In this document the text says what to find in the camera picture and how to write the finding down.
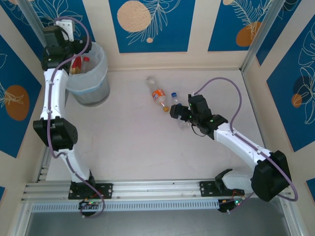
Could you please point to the blue cap blue label bottle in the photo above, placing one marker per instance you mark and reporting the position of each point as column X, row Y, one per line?
column 175, row 98

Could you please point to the yellow tea bottle red label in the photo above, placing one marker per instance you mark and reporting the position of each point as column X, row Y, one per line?
column 75, row 66

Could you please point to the right control circuit board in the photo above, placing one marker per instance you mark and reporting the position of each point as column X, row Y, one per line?
column 232, row 203

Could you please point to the left control circuit board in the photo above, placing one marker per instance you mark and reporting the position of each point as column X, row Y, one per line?
column 89, row 203

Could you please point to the aluminium side rail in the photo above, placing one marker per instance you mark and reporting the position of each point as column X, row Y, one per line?
column 44, row 167

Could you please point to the white plastic bin liner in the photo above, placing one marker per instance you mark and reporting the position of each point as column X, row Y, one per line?
column 98, row 73

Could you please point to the red cap red label bottle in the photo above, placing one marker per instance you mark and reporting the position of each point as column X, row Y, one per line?
column 85, row 64

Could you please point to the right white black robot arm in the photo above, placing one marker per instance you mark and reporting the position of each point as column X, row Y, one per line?
column 270, row 177

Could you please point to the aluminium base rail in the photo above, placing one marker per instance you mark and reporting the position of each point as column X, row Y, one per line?
column 157, row 189

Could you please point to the orange label soda bottle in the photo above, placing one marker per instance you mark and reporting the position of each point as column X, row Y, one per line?
column 157, row 94

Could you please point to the aluminium frame post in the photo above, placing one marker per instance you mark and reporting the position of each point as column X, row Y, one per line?
column 29, row 9
column 261, row 37

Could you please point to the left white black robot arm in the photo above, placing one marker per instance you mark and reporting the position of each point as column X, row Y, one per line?
column 55, row 98

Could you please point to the grey round waste bin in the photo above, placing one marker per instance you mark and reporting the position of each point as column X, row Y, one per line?
column 98, row 91

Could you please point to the control circuit board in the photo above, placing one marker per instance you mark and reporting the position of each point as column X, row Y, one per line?
column 232, row 203
column 89, row 203

